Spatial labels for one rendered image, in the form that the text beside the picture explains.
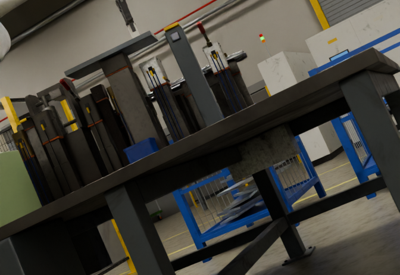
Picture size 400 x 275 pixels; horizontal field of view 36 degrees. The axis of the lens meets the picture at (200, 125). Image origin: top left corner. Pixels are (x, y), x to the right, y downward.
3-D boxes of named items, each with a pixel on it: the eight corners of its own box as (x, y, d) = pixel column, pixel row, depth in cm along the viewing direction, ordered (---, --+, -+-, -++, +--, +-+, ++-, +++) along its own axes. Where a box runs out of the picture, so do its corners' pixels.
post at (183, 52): (230, 130, 234) (184, 28, 238) (228, 130, 226) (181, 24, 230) (212, 138, 235) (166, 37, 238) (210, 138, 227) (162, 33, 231)
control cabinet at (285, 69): (331, 152, 1251) (281, 46, 1272) (355, 141, 1230) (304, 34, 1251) (304, 171, 1031) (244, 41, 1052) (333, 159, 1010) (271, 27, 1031)
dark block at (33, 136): (74, 203, 253) (35, 112, 257) (68, 205, 246) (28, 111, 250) (63, 208, 254) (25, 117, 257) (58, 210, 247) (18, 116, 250)
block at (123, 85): (172, 157, 237) (127, 53, 241) (169, 158, 229) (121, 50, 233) (150, 168, 238) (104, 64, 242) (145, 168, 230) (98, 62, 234)
